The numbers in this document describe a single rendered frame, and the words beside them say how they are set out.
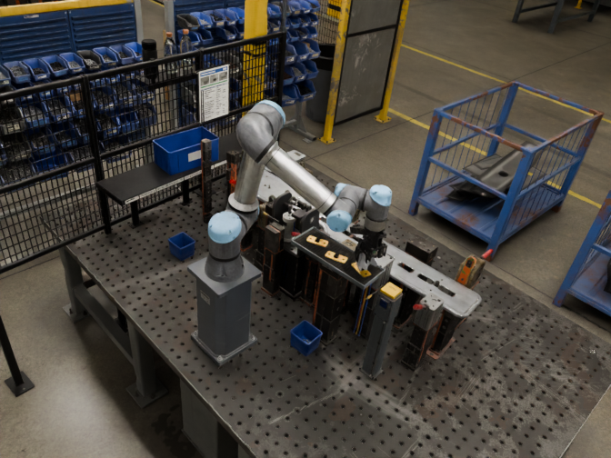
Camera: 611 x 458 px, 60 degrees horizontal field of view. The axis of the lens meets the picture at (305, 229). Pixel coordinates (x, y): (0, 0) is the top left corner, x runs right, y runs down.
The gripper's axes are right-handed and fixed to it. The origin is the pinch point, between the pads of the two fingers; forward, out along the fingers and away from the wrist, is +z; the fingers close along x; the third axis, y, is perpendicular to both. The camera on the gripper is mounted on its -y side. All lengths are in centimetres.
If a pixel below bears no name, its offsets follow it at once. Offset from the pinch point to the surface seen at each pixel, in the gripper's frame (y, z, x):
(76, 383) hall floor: -92, 118, -101
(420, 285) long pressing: 4.9, 18.2, 30.3
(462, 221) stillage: -99, 99, 188
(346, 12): -279, -10, 185
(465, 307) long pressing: 23.0, 18.2, 38.4
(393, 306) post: 17.8, 6.8, 2.4
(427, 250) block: -9.6, 15.2, 46.6
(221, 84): -144, -17, 6
